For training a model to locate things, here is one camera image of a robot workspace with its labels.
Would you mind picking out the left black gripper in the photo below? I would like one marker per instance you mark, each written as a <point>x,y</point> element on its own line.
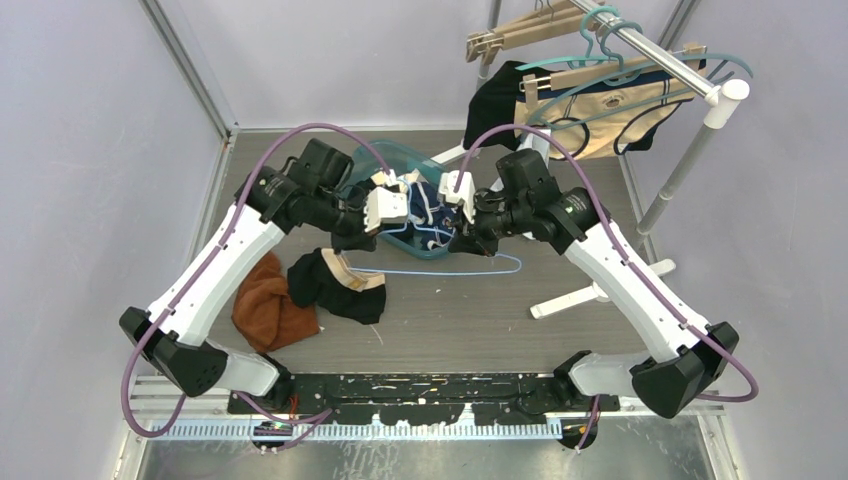
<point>359,240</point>

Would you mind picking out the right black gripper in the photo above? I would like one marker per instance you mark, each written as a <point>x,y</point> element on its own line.
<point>471,244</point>

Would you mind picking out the light blue wire hanger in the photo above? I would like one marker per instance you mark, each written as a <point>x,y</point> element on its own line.
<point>517,268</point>

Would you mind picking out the black underwear beige waistband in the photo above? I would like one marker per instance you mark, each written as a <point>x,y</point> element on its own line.
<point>324,279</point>

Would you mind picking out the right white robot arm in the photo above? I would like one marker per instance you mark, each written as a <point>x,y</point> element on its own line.
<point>684,353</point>

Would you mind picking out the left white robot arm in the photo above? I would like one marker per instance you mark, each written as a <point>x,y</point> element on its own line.
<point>172,333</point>

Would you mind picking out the white black underwear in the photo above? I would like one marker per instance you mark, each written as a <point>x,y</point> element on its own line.
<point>537,144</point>

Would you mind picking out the beige underwear navy trim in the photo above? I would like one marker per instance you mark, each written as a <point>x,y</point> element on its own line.
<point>602,120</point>

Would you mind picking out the teal plastic hanger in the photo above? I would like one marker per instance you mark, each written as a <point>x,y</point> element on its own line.
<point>588,57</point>

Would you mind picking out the teal plastic basket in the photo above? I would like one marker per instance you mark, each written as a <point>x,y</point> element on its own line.
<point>385,156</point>

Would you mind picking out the brown towel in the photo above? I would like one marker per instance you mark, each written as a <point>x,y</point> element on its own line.
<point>264,313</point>

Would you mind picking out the wooden hangers at back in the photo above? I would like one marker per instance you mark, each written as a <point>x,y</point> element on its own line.
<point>551,20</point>

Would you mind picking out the white clothes rack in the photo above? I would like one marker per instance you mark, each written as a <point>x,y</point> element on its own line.
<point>687,162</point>

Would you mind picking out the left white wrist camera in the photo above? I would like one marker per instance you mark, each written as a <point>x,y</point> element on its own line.
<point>387,204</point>

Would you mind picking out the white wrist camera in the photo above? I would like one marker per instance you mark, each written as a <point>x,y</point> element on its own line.
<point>387,204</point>
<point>457,189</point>

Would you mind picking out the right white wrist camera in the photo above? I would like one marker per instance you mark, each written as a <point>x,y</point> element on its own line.
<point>457,189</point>

